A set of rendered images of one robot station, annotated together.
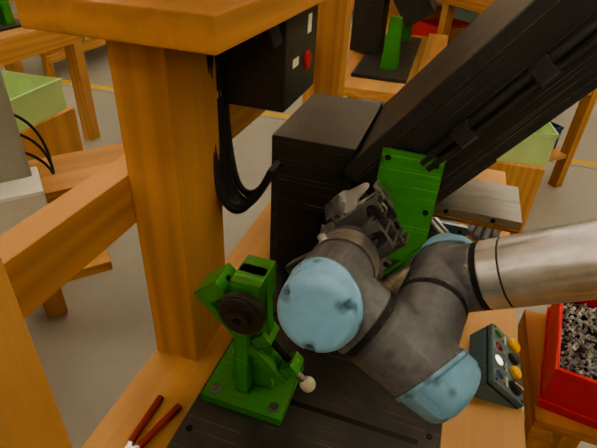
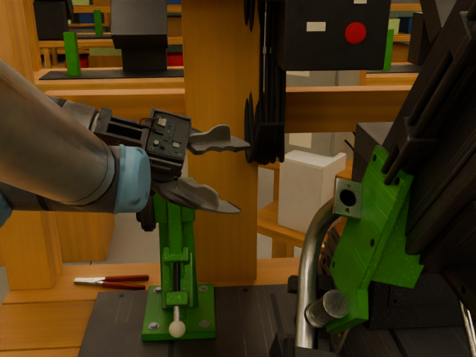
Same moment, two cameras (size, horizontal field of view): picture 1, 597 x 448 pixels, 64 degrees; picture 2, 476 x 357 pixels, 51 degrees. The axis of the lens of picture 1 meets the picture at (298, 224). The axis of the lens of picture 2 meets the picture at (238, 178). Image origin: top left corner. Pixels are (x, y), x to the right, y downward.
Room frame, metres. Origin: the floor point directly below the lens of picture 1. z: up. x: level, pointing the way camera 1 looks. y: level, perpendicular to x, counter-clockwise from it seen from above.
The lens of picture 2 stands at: (0.39, -0.71, 1.49)
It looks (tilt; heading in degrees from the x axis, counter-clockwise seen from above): 22 degrees down; 69
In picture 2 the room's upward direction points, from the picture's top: straight up
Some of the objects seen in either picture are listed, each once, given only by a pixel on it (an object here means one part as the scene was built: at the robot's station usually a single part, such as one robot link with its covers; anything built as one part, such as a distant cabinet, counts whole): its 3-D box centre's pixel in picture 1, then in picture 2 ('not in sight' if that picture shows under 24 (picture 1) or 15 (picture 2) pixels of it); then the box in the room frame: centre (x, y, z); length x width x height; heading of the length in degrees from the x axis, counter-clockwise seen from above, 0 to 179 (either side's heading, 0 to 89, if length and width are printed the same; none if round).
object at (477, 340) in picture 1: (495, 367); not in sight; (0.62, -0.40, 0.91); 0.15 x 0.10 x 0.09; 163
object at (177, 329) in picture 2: (300, 376); (177, 316); (0.54, -0.02, 0.96); 0.06 x 0.03 x 0.06; 73
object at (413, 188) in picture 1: (404, 199); (388, 227); (0.80, -0.20, 1.17); 0.13 x 0.12 x 0.20; 163
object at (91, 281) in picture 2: (140, 436); (110, 281); (0.45, 0.24, 0.89); 0.16 x 0.05 x 0.01; 157
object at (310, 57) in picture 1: (270, 50); (328, 20); (0.84, 0.07, 1.42); 0.17 x 0.12 x 0.15; 163
